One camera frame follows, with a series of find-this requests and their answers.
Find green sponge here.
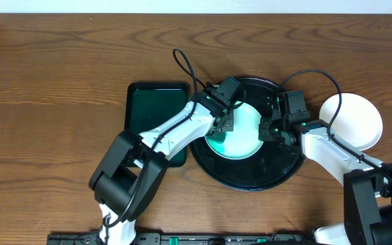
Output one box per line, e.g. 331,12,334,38
206,132,226,144

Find light green plate top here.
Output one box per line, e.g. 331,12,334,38
205,103,263,160

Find white plate with green stain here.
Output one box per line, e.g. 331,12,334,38
331,93,383,151

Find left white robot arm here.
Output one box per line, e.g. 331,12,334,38
88,92,237,244

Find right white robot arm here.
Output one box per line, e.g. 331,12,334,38
259,117,392,244

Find round black tray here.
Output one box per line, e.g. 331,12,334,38
190,77,304,191

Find rectangular dark green tray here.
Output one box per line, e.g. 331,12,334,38
123,81,190,168

